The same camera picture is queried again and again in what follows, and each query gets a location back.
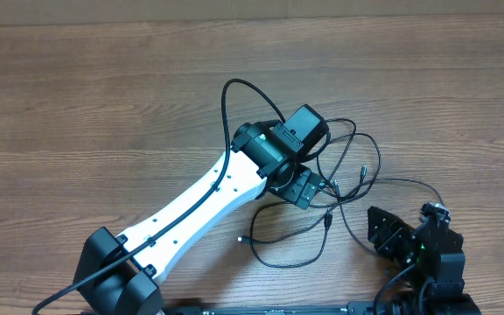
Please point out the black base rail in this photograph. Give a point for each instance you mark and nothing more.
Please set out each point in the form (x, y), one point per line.
(352, 308)

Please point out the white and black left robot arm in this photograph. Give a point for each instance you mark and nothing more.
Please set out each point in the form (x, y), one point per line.
(121, 274)

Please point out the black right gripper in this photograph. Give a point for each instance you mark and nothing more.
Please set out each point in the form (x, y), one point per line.
(391, 234)

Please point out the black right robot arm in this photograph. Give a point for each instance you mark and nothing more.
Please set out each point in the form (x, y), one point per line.
(430, 260)

